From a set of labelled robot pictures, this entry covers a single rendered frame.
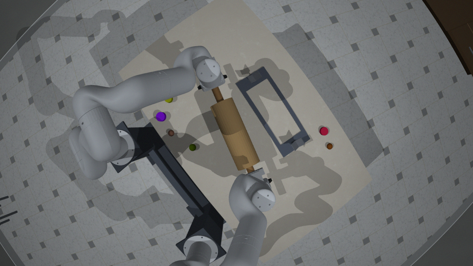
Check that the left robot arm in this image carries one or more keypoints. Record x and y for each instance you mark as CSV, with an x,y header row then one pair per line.
x,y
97,142

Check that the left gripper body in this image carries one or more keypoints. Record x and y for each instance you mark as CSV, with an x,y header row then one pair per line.
x,y
221,83

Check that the red short cylinder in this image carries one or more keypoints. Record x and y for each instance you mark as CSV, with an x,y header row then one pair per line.
x,y
323,131

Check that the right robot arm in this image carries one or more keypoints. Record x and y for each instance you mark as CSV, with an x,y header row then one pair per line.
x,y
248,198

